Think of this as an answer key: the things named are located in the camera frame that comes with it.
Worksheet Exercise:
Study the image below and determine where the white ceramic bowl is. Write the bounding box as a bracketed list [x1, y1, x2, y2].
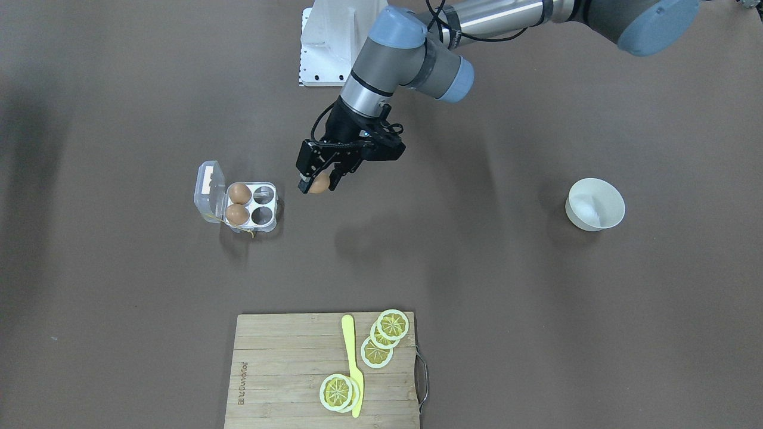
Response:
[565, 178, 626, 232]

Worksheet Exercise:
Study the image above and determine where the lemon slice at board end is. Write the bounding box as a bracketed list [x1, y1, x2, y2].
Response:
[376, 309, 411, 341]

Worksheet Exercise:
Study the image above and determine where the middle lemon slice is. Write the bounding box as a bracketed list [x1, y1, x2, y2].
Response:
[370, 323, 401, 350]

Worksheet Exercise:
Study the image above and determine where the brown egg in carton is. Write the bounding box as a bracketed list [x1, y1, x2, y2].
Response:
[225, 203, 250, 226]
[227, 182, 253, 206]

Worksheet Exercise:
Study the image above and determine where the wooden cutting board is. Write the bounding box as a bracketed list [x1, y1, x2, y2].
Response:
[224, 310, 428, 428]

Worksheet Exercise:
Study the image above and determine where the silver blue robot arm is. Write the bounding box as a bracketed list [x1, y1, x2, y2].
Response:
[295, 1, 700, 194]

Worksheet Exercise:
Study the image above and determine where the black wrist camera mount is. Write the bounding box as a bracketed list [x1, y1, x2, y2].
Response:
[361, 104, 406, 162]

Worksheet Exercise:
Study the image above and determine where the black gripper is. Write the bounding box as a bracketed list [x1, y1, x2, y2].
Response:
[297, 96, 379, 194]

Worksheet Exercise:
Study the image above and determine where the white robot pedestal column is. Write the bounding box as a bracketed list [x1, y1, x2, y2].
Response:
[298, 1, 389, 87]

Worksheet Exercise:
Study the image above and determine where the clear plastic egg carton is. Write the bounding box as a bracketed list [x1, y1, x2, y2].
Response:
[194, 160, 279, 236]

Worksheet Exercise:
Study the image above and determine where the lemon slice beside knife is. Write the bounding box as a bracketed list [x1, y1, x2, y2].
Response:
[319, 373, 361, 414]

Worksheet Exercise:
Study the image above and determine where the yellow plastic knife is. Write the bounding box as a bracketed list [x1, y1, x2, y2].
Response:
[341, 314, 365, 418]

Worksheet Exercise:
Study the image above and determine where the brown egg from bowl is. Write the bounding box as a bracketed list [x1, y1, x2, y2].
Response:
[308, 172, 331, 194]

